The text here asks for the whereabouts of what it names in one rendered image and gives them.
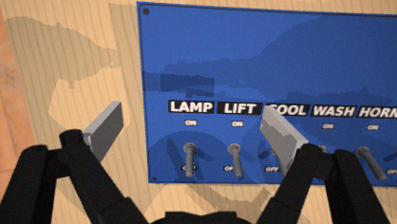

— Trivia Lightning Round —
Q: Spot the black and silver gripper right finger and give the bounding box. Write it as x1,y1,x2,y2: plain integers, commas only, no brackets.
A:
256,105,390,224

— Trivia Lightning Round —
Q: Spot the blue switch panel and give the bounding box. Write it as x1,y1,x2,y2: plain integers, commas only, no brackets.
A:
136,1,397,187

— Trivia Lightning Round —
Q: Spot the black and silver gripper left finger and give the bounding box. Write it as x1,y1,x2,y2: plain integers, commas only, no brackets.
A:
0,101,150,224

